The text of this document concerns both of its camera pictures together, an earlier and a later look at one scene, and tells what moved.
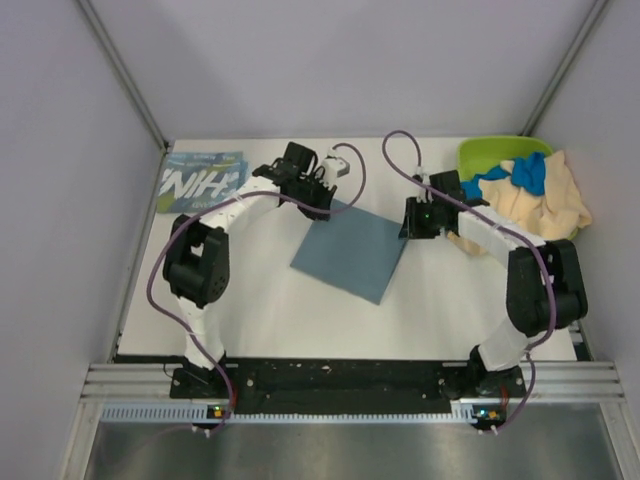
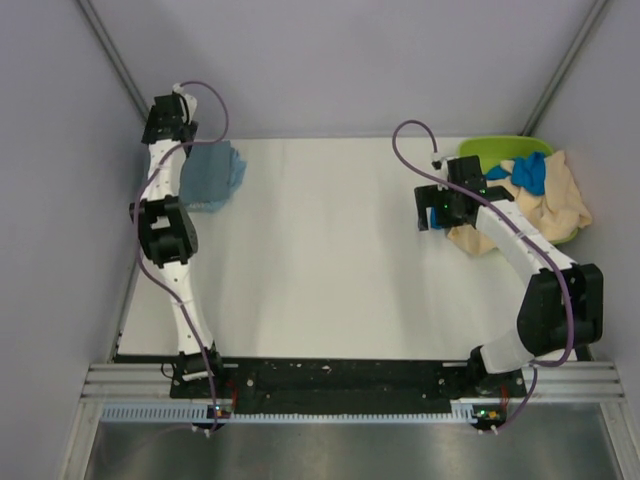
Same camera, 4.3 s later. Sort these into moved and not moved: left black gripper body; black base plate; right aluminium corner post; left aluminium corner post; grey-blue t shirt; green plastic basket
Moved: grey-blue t shirt; left black gripper body
Not moved: left aluminium corner post; green plastic basket; right aluminium corner post; black base plate
